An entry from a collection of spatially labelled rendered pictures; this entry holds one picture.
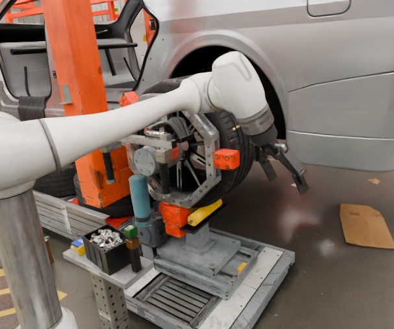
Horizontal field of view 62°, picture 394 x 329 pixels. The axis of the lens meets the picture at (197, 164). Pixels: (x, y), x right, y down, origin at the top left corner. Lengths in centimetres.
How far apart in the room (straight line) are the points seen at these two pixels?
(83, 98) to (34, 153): 111
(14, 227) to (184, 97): 51
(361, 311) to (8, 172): 175
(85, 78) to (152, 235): 92
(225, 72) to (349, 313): 148
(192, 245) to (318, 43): 122
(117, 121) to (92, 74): 108
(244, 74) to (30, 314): 77
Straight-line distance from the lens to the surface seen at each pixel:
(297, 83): 158
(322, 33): 154
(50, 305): 96
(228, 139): 143
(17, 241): 85
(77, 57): 171
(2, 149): 62
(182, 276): 191
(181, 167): 167
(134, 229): 133
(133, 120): 70
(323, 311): 194
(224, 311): 177
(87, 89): 172
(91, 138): 65
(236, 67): 80
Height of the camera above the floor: 131
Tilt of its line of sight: 20 degrees down
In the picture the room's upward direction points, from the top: 4 degrees counter-clockwise
